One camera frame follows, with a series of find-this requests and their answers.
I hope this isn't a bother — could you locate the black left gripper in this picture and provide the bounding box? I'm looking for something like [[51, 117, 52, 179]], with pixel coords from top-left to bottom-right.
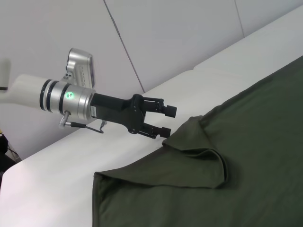
[[91, 94, 177, 140]]

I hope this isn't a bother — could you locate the dark green t-shirt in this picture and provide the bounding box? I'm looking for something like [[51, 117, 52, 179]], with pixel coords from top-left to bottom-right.
[[91, 55, 303, 227]]

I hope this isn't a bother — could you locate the dark background equipment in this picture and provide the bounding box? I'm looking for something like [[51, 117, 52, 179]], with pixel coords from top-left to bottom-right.
[[0, 132, 22, 175]]

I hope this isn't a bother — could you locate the silver left cable plug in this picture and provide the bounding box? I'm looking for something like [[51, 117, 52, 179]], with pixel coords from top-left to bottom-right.
[[58, 110, 72, 128]]

